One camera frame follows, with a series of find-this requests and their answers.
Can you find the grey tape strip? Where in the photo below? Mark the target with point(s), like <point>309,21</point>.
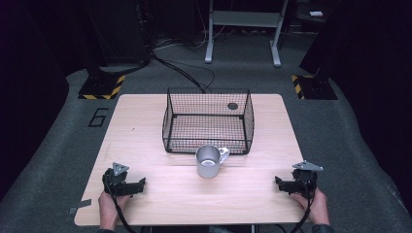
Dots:
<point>80,206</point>

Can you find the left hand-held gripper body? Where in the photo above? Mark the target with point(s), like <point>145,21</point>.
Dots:
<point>116,181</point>

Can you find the silver metal mug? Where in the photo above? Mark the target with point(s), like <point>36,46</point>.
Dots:
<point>209,163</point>

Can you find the black slanted panel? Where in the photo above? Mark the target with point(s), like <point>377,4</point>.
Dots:
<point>324,42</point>

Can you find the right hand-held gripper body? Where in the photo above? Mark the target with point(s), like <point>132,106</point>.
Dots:
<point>304,179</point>

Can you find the black round table grommet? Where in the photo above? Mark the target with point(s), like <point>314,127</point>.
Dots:
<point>232,106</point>

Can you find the person's left hand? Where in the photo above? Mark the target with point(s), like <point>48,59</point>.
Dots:
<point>110,207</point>

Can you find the small white box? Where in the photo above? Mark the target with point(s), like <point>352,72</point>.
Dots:
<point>316,13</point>

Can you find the black yellow striped base plate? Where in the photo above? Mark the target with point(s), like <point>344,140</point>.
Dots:
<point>102,86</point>
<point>313,87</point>

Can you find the black equipment cabinet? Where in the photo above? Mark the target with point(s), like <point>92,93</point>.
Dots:
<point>116,32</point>

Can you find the person's right hand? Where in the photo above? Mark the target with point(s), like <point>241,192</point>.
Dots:
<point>315,208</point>

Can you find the white metal stand frame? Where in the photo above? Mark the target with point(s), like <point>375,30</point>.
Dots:
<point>246,19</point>

